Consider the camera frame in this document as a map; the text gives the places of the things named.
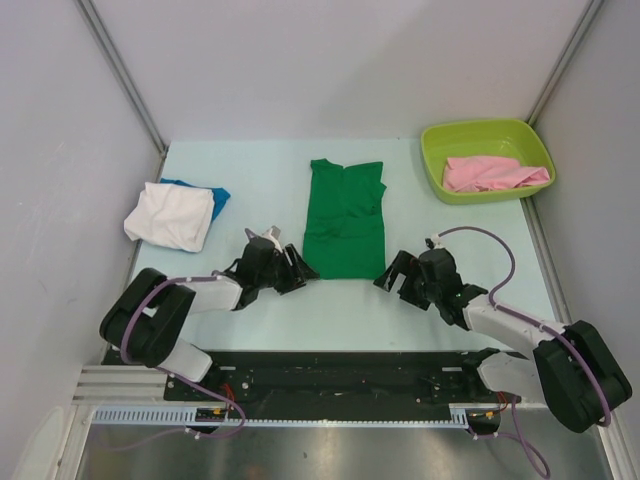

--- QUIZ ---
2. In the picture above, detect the aluminium rail left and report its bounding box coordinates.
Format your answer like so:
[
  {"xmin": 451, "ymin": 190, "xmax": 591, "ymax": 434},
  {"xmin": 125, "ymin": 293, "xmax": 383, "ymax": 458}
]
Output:
[{"xmin": 72, "ymin": 365, "xmax": 167, "ymax": 405}]

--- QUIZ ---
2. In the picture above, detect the white t shirt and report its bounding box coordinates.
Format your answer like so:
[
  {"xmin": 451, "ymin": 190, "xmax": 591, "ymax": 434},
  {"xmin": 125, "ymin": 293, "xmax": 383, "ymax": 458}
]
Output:
[{"xmin": 123, "ymin": 182, "xmax": 215, "ymax": 253}]

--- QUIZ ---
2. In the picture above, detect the right aluminium frame post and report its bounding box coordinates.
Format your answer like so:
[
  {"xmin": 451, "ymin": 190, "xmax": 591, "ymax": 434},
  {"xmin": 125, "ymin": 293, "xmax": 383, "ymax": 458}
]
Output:
[{"xmin": 526, "ymin": 0, "xmax": 608, "ymax": 128}]

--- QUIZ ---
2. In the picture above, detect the left aluminium frame post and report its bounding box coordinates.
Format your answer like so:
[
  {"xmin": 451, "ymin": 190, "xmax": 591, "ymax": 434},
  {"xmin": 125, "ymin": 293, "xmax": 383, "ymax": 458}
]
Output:
[{"xmin": 73, "ymin": 0, "xmax": 168, "ymax": 158}]

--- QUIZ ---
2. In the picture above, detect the lime green plastic basin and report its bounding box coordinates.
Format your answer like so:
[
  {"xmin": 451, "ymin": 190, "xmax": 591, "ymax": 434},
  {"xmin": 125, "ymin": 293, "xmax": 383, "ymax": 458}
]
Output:
[{"xmin": 420, "ymin": 119, "xmax": 556, "ymax": 205}]

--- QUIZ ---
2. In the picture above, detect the pink t shirt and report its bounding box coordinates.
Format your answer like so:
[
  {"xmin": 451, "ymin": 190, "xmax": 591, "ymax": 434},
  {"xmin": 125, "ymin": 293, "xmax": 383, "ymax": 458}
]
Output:
[{"xmin": 442, "ymin": 156, "xmax": 551, "ymax": 193}]

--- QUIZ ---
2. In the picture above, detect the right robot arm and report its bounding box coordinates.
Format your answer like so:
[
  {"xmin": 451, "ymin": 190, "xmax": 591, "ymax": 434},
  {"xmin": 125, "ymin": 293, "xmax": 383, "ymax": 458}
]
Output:
[{"xmin": 374, "ymin": 248, "xmax": 633, "ymax": 433}]

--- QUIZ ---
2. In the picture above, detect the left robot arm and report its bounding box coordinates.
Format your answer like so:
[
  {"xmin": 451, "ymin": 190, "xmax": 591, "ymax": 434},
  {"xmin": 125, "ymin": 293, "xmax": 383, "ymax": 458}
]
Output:
[{"xmin": 99, "ymin": 236, "xmax": 320, "ymax": 400}]

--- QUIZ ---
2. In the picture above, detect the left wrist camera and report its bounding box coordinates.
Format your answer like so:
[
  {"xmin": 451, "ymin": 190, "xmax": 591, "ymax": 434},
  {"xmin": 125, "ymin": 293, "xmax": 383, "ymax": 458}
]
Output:
[{"xmin": 259, "ymin": 225, "xmax": 282, "ymax": 250}]

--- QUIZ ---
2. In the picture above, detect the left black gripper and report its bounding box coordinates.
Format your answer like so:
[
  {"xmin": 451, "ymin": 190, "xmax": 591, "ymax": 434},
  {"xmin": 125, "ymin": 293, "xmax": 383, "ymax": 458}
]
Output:
[{"xmin": 256, "ymin": 244, "xmax": 318, "ymax": 295}]

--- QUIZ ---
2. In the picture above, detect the grey slotted cable duct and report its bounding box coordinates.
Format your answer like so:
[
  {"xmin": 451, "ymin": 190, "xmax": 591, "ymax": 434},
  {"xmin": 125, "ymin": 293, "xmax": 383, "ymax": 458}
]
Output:
[{"xmin": 92, "ymin": 403, "xmax": 481, "ymax": 430}]

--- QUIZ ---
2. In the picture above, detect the blue t shirt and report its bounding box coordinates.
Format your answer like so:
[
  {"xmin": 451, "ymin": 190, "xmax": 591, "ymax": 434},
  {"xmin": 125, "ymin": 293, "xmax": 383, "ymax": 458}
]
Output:
[{"xmin": 160, "ymin": 178, "xmax": 231, "ymax": 221}]

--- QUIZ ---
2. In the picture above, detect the aluminium frame post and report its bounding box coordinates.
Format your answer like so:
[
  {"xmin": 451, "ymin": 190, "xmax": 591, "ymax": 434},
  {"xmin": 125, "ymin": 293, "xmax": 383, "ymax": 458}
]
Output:
[
  {"xmin": 526, "ymin": 0, "xmax": 608, "ymax": 128},
  {"xmin": 73, "ymin": 0, "xmax": 168, "ymax": 158}
]

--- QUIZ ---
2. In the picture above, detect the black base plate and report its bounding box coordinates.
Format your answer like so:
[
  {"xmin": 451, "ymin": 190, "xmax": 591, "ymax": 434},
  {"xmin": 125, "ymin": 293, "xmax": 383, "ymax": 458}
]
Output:
[{"xmin": 102, "ymin": 349, "xmax": 521, "ymax": 424}]

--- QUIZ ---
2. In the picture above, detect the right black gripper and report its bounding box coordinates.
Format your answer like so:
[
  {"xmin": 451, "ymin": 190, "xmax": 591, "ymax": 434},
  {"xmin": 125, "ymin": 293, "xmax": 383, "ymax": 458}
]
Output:
[{"xmin": 374, "ymin": 250, "xmax": 441, "ymax": 311}]

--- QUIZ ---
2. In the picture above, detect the green t shirt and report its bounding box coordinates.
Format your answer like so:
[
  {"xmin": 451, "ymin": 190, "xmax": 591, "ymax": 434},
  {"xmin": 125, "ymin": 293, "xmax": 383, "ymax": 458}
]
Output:
[{"xmin": 303, "ymin": 159, "xmax": 386, "ymax": 280}]

